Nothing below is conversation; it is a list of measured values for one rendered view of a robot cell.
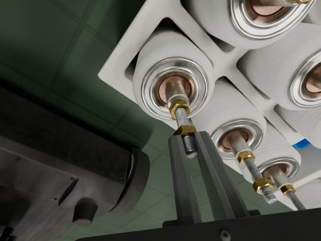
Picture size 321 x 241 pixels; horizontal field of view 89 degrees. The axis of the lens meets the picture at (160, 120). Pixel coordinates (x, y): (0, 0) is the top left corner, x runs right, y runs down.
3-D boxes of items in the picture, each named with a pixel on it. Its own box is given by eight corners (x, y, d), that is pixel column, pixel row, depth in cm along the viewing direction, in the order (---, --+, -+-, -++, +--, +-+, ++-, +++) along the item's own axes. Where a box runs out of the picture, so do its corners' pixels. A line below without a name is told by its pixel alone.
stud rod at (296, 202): (283, 179, 27) (322, 231, 21) (276, 181, 27) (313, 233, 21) (282, 176, 26) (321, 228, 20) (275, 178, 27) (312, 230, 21)
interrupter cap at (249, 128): (252, 154, 26) (255, 158, 25) (205, 158, 26) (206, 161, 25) (268, 114, 21) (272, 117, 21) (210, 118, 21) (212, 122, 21)
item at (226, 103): (219, 103, 41) (258, 159, 26) (181, 106, 41) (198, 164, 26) (226, 64, 35) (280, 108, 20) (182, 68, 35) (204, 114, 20)
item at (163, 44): (140, 23, 30) (130, 41, 15) (191, 27, 31) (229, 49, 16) (140, 74, 35) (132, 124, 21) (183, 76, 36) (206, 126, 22)
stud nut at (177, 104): (190, 100, 15) (192, 104, 14) (187, 115, 16) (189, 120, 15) (169, 99, 15) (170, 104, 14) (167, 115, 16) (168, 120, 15)
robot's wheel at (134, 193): (120, 171, 65) (110, 227, 49) (109, 167, 63) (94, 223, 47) (151, 142, 57) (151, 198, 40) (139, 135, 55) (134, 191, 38)
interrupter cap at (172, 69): (141, 52, 16) (141, 54, 16) (215, 58, 17) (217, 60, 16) (140, 116, 21) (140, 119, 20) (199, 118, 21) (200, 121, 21)
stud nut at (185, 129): (200, 125, 12) (203, 132, 11) (196, 142, 13) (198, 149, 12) (174, 124, 12) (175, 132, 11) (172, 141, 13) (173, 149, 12)
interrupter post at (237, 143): (240, 144, 24) (251, 161, 21) (224, 145, 24) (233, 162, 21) (244, 131, 23) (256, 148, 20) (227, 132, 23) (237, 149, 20)
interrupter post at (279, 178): (282, 171, 28) (295, 188, 26) (267, 176, 29) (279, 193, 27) (279, 163, 27) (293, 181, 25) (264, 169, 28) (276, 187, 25)
